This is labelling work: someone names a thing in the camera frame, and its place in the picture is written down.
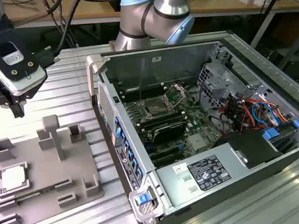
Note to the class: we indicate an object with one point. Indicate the green motherboard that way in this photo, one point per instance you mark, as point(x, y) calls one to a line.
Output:
point(194, 113)

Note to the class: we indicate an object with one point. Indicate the wooden desk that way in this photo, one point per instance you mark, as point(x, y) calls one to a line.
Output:
point(221, 2)

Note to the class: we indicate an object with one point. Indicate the black graphics card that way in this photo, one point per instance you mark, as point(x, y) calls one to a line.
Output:
point(169, 131)

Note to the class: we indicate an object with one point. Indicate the green RAM stick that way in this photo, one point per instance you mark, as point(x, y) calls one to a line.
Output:
point(28, 195)

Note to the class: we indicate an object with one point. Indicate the open grey PC case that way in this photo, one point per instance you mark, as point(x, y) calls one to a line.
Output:
point(166, 60)

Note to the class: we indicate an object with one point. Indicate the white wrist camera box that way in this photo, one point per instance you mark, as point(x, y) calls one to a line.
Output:
point(23, 81)

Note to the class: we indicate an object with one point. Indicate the black plastic air shroud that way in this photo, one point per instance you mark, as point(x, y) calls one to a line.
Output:
point(246, 145)

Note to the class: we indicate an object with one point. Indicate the black expansion slot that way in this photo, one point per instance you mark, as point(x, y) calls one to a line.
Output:
point(166, 156)

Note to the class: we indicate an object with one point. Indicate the blue slot retention clip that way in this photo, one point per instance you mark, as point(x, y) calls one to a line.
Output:
point(138, 172)
point(131, 155)
point(127, 146)
point(118, 132)

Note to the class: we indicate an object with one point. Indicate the silver perforated drive cage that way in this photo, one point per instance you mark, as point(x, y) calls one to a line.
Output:
point(215, 82)

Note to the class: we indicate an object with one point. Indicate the silver CPU with green edge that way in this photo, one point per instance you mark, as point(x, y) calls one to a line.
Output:
point(12, 179)

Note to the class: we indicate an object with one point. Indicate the black power supply label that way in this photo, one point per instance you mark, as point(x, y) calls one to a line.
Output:
point(209, 172)

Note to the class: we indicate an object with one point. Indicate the blue case latch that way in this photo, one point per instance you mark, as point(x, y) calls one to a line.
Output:
point(142, 199)

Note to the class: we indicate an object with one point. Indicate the grey printed parts rack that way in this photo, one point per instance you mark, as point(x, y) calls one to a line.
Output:
point(38, 163)

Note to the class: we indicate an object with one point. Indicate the CPU socket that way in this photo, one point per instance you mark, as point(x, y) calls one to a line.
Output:
point(155, 108)

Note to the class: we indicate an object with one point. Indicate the silver chipset heatsink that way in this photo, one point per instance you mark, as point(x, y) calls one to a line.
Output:
point(197, 142)

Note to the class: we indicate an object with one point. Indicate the black RAM slot row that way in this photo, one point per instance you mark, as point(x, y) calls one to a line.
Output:
point(160, 119)
point(142, 91)

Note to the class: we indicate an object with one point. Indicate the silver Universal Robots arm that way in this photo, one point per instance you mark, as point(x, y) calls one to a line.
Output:
point(166, 3)

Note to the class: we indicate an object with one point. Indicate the grey power supply unit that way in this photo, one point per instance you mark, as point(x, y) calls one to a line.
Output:
point(172, 188)

